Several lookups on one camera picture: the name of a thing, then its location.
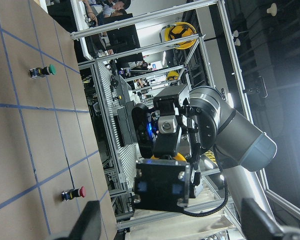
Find green push button switch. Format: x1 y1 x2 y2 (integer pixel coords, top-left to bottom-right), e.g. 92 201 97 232
29 64 57 79

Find red push button switch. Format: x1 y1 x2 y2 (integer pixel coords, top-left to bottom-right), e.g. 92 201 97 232
61 186 86 201

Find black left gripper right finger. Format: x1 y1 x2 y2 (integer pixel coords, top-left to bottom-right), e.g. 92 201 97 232
241 198 300 240

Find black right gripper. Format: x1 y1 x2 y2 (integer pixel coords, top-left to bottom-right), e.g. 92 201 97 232
131 84 224 160

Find yellow hard hat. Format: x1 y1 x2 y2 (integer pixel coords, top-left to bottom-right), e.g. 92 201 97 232
159 21 197 50

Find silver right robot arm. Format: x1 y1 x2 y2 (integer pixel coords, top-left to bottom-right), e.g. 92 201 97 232
131 84 277 217

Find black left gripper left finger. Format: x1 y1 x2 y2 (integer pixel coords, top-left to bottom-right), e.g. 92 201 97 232
49 200 102 240

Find yellow push button switch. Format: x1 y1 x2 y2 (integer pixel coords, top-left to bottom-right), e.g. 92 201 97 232
132 152 192 213

